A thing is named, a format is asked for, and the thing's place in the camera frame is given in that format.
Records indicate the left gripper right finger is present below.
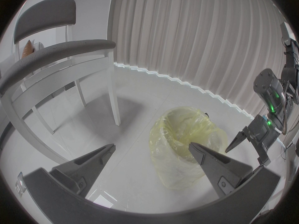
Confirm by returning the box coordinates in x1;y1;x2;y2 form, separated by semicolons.
188;142;254;198

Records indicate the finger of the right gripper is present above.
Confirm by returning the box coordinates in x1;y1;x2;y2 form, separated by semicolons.
225;130;248;153

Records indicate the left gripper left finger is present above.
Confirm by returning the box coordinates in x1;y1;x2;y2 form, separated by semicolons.
50;144;116;198

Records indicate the yellow plastic bag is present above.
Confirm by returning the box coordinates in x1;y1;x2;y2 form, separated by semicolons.
150;106;228;190

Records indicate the beige curtain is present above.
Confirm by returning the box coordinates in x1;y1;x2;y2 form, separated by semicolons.
108;0;295;119

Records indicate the white chair with grey seat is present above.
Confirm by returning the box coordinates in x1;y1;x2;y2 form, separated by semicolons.
0;0;122;164

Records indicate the orange cushion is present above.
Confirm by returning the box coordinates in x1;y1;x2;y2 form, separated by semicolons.
22;40;35;58

